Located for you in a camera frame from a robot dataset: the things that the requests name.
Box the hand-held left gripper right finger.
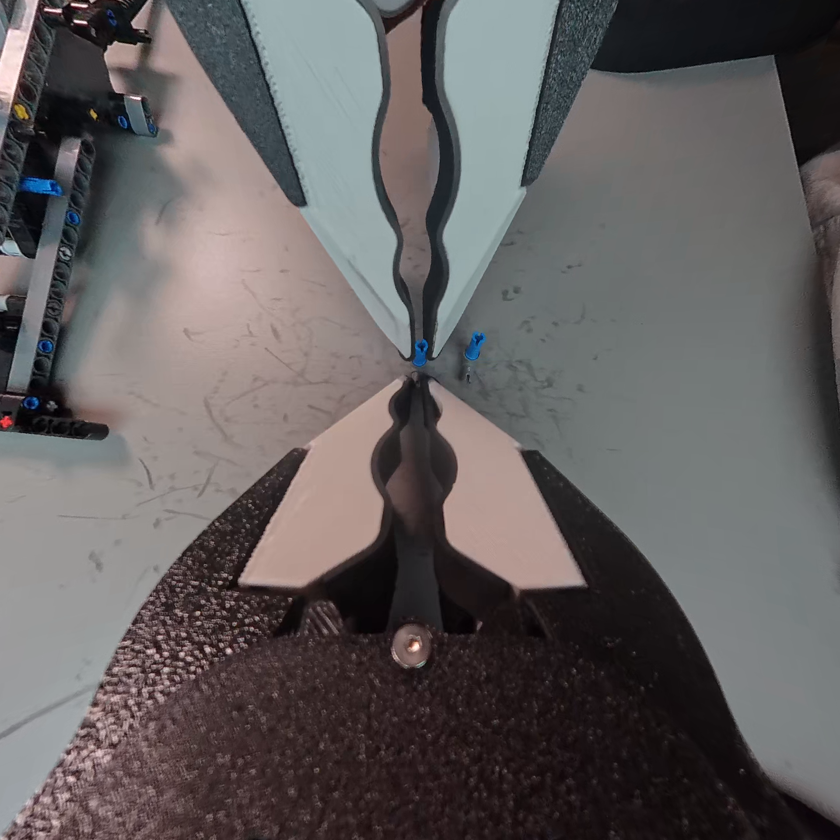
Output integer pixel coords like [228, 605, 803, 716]
[423, 378, 588, 595]

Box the grey toy brick chassis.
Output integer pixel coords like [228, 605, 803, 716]
[0, 0, 161, 441]

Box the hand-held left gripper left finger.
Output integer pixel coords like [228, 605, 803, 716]
[239, 378, 416, 592]

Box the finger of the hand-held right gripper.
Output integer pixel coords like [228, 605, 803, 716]
[241, 0, 421, 362]
[420, 0, 563, 353]

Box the grey desk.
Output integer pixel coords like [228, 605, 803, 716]
[0, 0, 840, 821]

